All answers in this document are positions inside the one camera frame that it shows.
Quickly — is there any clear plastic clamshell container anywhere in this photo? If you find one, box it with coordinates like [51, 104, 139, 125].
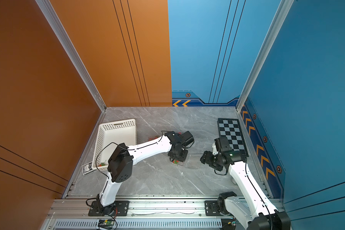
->
[148, 135, 161, 141]

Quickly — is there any white perforated plastic basket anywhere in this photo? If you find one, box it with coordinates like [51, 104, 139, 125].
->
[92, 119, 137, 171]

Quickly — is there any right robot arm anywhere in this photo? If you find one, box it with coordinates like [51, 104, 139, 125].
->
[200, 137, 291, 230]

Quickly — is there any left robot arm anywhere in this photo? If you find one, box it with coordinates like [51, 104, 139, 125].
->
[90, 131, 195, 216]

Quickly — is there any black white chessboard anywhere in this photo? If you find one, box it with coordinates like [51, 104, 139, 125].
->
[218, 118, 249, 157]

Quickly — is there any green circuit board left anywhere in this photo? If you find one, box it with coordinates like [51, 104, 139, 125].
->
[97, 219, 117, 230]

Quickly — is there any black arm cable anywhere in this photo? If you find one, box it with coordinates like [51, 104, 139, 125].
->
[95, 130, 173, 173]

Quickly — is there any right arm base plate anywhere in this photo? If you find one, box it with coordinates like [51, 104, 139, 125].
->
[204, 200, 246, 218]

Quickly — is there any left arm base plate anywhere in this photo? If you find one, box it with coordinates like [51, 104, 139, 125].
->
[88, 201, 129, 217]

